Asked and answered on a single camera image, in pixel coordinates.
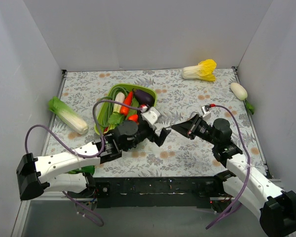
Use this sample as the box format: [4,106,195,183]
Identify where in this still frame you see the green leafy toy in basket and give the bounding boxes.
[108,112,126,131]

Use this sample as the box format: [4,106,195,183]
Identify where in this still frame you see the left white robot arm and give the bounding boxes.
[16,120,171,200]

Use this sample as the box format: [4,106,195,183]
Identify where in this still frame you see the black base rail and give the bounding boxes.
[74,175,240,209]

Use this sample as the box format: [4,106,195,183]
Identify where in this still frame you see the white toy radish in basket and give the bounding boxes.
[113,92,125,113]

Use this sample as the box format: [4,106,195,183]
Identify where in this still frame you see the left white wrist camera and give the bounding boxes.
[141,107,161,131]

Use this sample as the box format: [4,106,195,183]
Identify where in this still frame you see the green bok choy toy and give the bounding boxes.
[68,165,95,175]

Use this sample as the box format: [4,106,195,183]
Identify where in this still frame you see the green toy long beans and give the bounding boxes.
[97,84,126,132]

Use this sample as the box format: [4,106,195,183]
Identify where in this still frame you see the white toy daikon radish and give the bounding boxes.
[230,82,255,115]

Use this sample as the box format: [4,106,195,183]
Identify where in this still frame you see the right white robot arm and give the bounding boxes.
[171,115,296,237]

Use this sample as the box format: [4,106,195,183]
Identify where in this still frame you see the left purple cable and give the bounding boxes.
[25,98,150,227]

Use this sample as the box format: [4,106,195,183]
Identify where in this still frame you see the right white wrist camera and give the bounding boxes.
[201,105,211,120]

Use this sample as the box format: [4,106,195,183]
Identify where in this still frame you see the red toy chili pepper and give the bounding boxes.
[128,114,139,123]

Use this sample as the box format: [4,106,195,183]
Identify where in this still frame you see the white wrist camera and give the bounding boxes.
[141,107,161,131]
[201,105,211,120]

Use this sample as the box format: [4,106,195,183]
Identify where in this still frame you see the floral table mat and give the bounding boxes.
[46,69,266,177]

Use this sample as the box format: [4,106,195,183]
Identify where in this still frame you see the green plastic basket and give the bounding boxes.
[95,83,158,135]

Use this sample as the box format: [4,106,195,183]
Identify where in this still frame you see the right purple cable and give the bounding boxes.
[206,103,251,230]

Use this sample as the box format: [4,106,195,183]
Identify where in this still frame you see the brass padlock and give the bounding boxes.
[189,111,200,119]

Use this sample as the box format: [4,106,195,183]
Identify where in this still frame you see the green napa cabbage toy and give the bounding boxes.
[48,96,89,135]

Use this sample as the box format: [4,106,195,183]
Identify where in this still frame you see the purple cable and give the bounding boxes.
[25,98,150,227]
[206,103,251,230]

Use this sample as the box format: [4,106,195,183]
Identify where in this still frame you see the purple toy eggplant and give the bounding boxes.
[133,89,155,107]

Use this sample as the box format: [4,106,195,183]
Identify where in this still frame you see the orange toy carrot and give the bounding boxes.
[119,91,133,116]

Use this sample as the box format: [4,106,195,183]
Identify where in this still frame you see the yellow napa cabbage toy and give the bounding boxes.
[182,59,217,82]

